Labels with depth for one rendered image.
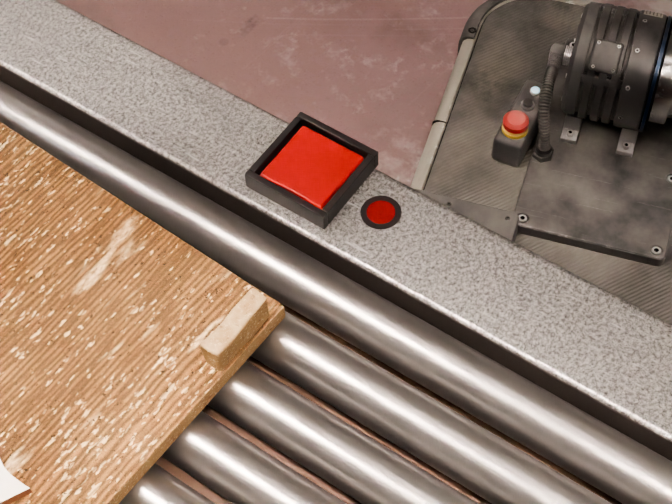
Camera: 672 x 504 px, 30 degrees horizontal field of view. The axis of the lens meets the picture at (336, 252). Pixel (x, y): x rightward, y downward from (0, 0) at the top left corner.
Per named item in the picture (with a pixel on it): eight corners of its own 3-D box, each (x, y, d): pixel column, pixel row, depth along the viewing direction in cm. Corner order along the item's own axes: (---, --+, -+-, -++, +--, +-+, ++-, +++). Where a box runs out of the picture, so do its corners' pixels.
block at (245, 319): (254, 304, 91) (251, 284, 88) (274, 317, 90) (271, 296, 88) (202, 362, 88) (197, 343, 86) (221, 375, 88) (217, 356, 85)
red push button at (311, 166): (303, 134, 102) (302, 123, 101) (365, 167, 100) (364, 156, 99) (259, 184, 99) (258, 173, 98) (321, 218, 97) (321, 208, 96)
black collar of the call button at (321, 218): (301, 124, 103) (300, 110, 101) (379, 164, 100) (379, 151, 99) (245, 186, 99) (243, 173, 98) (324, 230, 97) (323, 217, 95)
